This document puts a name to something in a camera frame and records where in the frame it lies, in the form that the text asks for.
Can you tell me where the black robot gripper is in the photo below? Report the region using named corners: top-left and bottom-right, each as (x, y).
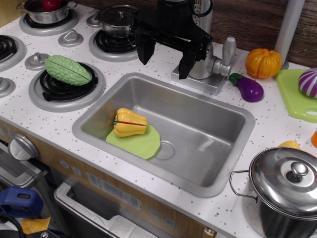
top-left (131, 0), bottom-right (213, 79)

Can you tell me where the silver toy faucet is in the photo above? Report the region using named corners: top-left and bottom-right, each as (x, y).
top-left (171, 0), bottom-right (236, 95)

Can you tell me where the back right stove burner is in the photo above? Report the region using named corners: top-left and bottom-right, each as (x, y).
top-left (89, 30), bottom-right (139, 62)

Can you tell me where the hanging perforated metal strainer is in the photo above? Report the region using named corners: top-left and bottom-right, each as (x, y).
top-left (192, 0), bottom-right (201, 16)

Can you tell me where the small steel pot with lid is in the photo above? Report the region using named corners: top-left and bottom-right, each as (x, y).
top-left (97, 4), bottom-right (137, 38)

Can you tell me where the silver stove knob back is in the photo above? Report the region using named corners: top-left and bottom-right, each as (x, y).
top-left (86, 11), bottom-right (100, 28)

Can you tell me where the silver stove knob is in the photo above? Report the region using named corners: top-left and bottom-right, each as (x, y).
top-left (25, 52), bottom-right (50, 71)
top-left (0, 77), bottom-right (15, 98)
top-left (86, 11), bottom-right (100, 28)
top-left (58, 29), bottom-right (84, 48)

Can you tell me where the yellow toy bell pepper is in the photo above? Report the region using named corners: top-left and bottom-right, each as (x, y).
top-left (113, 108), bottom-right (148, 137)

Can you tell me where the stainless steel sink basin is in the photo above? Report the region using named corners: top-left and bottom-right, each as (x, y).
top-left (72, 73), bottom-right (255, 197)

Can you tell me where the purple toy eggplant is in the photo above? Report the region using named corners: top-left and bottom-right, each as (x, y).
top-left (229, 73), bottom-right (264, 103)

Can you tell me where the orange toy pumpkin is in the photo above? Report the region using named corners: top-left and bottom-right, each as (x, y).
top-left (245, 48), bottom-right (282, 79)

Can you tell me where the silver stove knob upper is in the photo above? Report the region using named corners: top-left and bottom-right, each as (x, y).
top-left (58, 29), bottom-right (84, 48)

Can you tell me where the light green plastic plate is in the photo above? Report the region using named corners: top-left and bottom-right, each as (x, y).
top-left (106, 125), bottom-right (160, 160)

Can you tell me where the green toy bitter gourd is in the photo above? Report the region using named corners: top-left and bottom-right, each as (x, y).
top-left (44, 55), bottom-right (92, 86)

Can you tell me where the back left stove burner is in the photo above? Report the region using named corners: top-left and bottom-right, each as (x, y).
top-left (19, 10), bottom-right (79, 37)

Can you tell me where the grey vertical support pole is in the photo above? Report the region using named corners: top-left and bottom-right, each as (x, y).
top-left (274, 0), bottom-right (305, 69)

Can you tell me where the red toy fruit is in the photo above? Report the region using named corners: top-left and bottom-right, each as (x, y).
top-left (42, 0), bottom-right (62, 12)

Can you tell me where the small steel pan back left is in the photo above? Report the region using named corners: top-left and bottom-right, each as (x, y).
top-left (16, 0), bottom-right (78, 24)

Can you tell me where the front black stove burner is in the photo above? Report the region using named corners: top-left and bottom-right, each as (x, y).
top-left (29, 62), bottom-right (106, 113)

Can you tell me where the silver stove knob middle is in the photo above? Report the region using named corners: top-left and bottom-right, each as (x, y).
top-left (25, 52), bottom-right (50, 71)

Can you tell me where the green plastic cutting board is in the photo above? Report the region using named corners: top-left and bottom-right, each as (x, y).
top-left (274, 69), bottom-right (317, 123)

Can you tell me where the purple striped toy onion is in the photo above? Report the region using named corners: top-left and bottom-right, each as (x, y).
top-left (298, 68), bottom-right (317, 98)

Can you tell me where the left edge stove burner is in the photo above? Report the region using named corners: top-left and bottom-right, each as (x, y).
top-left (0, 35), bottom-right (26, 72)

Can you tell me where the yellow toy corn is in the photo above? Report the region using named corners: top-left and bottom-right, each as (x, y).
top-left (279, 140), bottom-right (301, 150)

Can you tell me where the silver stove knob left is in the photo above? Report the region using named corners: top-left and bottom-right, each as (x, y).
top-left (0, 77), bottom-right (15, 98)

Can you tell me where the orange toy piece right edge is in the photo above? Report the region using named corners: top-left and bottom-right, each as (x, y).
top-left (311, 130), bottom-right (317, 147)

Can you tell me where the silver oven front dial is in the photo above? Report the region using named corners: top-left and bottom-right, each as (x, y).
top-left (8, 133), bottom-right (39, 161)

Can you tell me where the silver dishwasher door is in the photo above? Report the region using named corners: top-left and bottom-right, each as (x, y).
top-left (54, 182), bottom-right (171, 238)

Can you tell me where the large steel pot with lid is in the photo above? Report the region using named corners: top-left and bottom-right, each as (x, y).
top-left (240, 147), bottom-right (317, 238)

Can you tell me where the yellow tape piece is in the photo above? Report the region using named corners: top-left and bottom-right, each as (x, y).
top-left (20, 217), bottom-right (51, 235)

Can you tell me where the silver oven door handle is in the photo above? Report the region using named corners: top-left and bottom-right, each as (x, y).
top-left (0, 140), bottom-right (39, 191)

